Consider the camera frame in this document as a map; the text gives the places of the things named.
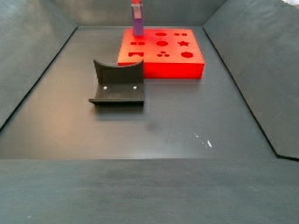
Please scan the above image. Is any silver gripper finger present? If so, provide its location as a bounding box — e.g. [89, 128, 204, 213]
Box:
[132, 3, 143, 19]

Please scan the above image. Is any purple rectangular block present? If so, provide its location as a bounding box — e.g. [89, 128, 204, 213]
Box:
[133, 19, 144, 36]

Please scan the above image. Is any red shape sorting board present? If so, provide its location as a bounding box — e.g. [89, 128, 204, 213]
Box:
[116, 28, 205, 79]

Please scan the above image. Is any black curved plastic holder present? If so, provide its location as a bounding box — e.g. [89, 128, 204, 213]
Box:
[88, 60, 145, 105]

